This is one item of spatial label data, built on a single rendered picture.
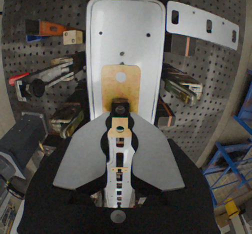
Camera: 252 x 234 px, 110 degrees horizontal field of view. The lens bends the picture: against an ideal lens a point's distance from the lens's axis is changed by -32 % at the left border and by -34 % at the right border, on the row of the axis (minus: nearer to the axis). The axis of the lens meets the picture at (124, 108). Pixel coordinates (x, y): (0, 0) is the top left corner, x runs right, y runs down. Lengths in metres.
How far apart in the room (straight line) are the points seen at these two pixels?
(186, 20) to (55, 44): 0.62
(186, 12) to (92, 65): 0.32
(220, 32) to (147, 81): 0.31
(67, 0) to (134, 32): 0.49
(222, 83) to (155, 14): 0.69
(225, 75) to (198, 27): 0.57
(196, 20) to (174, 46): 0.11
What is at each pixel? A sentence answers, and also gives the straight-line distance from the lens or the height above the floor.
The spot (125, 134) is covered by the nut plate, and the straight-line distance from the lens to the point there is 0.16.
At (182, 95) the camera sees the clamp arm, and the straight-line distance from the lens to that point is 0.34.
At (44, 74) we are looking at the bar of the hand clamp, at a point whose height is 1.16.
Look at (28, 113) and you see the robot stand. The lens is 1.00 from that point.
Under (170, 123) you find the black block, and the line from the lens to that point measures 0.50.
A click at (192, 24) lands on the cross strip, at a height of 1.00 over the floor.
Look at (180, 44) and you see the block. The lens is 0.43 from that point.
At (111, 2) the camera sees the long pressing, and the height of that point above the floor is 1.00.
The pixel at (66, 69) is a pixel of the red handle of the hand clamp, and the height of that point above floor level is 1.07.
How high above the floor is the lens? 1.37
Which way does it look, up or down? 62 degrees down
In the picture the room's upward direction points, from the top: 179 degrees clockwise
